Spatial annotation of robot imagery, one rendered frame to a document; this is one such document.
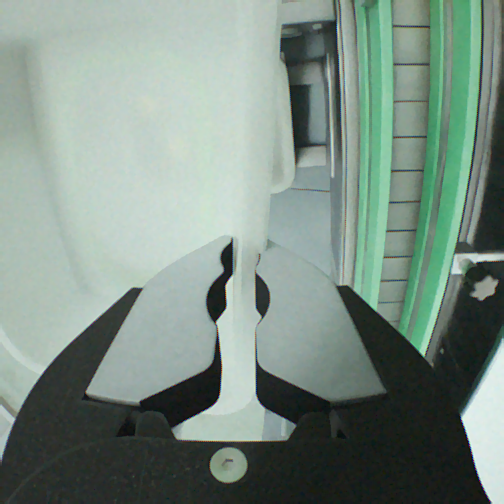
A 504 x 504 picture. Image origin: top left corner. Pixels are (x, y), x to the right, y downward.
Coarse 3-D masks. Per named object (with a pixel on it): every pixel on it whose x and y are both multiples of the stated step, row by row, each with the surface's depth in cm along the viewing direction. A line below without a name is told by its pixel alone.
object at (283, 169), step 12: (288, 84) 32; (288, 96) 33; (276, 108) 40; (288, 108) 33; (276, 120) 41; (288, 120) 34; (276, 132) 41; (288, 132) 35; (276, 144) 42; (288, 144) 35; (276, 156) 43; (288, 156) 36; (276, 168) 43; (288, 168) 37; (276, 180) 39; (288, 180) 38; (276, 192) 39
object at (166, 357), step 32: (192, 256) 10; (224, 256) 11; (160, 288) 9; (192, 288) 9; (224, 288) 10; (128, 320) 8; (160, 320) 8; (192, 320) 8; (128, 352) 7; (160, 352) 7; (192, 352) 7; (96, 384) 6; (128, 384) 6; (160, 384) 6; (192, 384) 6; (192, 416) 7
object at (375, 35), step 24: (384, 0) 17; (360, 24) 23; (384, 24) 18; (360, 48) 25; (384, 48) 19; (360, 72) 26; (384, 72) 20; (360, 96) 28; (384, 96) 21; (384, 120) 22; (384, 144) 23; (360, 168) 31; (384, 168) 24; (360, 192) 32; (384, 192) 25; (360, 216) 33; (384, 216) 26; (360, 240) 34; (384, 240) 27; (360, 264) 35; (360, 288) 37
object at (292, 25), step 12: (312, 0) 24; (324, 0) 24; (288, 12) 25; (300, 12) 24; (312, 12) 24; (324, 12) 24; (288, 24) 25; (300, 24) 26; (312, 24) 26; (324, 24) 26; (288, 36) 29
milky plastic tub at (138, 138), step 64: (0, 0) 8; (64, 0) 9; (128, 0) 10; (192, 0) 11; (256, 0) 7; (0, 64) 13; (64, 64) 14; (128, 64) 14; (192, 64) 14; (256, 64) 8; (0, 128) 14; (64, 128) 16; (128, 128) 16; (192, 128) 15; (256, 128) 8; (0, 192) 15; (64, 192) 18; (128, 192) 18; (192, 192) 17; (256, 192) 9; (0, 256) 15; (64, 256) 21; (128, 256) 20; (256, 256) 11; (0, 320) 16; (64, 320) 20; (256, 320) 12
